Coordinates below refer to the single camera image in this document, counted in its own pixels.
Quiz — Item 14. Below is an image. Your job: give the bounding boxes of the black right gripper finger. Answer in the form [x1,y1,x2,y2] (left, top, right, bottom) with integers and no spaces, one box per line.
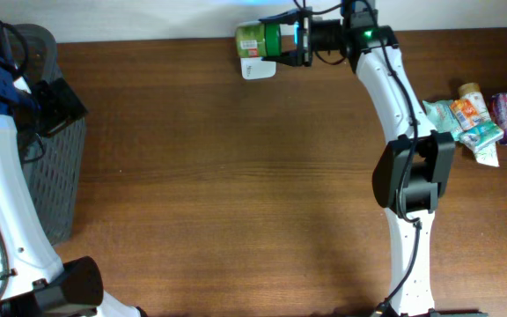
[259,8,312,26]
[272,49,305,67]

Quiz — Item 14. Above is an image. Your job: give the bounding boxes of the green cup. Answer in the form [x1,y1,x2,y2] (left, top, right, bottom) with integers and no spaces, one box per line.
[235,21,282,58]

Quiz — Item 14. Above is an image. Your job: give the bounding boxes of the teal wet wipes pack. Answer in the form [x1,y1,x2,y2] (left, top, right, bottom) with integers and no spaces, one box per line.
[422,100,463,142]

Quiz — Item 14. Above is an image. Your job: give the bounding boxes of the white pouch with cork cap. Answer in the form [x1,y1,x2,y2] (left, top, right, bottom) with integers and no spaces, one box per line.
[458,83,499,167]

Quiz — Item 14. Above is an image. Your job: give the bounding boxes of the grey plastic mesh basket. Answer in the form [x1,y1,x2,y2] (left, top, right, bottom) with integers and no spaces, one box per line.
[10,24,87,246]

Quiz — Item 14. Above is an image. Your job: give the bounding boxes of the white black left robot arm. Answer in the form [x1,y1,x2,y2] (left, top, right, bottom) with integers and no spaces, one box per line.
[0,20,143,317]

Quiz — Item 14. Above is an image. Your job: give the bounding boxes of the small green tissue pack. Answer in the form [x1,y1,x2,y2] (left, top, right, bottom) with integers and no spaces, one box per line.
[459,121,503,153]

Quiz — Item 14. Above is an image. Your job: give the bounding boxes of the orange tissue pack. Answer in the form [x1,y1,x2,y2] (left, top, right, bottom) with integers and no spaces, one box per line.
[450,99,482,130]

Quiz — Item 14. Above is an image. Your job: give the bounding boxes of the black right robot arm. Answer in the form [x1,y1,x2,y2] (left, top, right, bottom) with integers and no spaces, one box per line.
[261,1,455,316]

